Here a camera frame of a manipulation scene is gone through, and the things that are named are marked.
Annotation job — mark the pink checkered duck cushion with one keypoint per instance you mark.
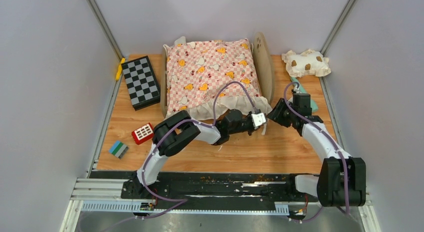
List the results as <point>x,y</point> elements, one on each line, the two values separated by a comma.
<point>212,77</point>

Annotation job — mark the cream pillow brown spots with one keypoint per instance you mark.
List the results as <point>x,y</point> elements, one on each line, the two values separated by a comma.
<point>309,62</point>

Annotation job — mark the blue green grey block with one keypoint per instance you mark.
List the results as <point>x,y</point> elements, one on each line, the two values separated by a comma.
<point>118,149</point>

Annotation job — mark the red white window brick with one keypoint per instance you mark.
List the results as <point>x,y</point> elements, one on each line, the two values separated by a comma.
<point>143,134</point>

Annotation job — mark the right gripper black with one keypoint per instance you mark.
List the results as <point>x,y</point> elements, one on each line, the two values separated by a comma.
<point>275,114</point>

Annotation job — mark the yellow clip on frame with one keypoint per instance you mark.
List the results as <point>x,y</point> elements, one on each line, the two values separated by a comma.
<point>119,69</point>

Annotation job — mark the wooden pet bed striped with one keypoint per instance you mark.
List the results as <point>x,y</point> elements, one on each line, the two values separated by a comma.
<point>265,67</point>

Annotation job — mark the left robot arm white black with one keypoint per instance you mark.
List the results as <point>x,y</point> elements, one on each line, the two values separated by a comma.
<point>175,133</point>

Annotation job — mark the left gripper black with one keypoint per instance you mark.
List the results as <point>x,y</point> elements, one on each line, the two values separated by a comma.
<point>253,131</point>

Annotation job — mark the teal cylindrical toy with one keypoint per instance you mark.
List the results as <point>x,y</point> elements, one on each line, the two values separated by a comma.
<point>301,89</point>

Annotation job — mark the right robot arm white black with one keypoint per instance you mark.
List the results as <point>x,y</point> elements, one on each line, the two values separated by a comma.
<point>342,178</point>

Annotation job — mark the black grey chessboard box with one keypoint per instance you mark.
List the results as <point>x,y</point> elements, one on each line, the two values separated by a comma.
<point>143,87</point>

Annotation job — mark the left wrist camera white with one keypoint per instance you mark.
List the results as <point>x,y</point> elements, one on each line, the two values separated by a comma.
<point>258,119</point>

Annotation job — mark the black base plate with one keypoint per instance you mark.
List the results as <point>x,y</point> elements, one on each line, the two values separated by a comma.
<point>171,186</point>

